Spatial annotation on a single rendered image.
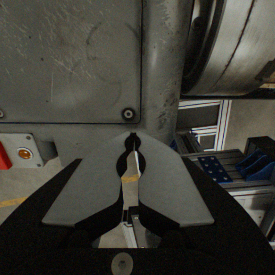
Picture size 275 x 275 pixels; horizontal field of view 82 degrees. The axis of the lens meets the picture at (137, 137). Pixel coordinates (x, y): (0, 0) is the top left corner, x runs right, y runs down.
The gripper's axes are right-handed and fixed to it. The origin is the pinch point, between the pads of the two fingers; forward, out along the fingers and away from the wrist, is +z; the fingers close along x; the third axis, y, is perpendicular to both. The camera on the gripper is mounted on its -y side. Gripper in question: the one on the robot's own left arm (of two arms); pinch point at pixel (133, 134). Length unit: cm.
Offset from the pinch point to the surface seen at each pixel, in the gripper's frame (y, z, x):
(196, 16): -10.2, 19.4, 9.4
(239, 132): 73, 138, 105
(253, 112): 50, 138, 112
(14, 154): 10.4, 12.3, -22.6
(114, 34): -7.6, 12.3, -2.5
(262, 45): -6.0, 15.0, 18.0
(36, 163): 12.5, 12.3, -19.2
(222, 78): -1.2, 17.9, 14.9
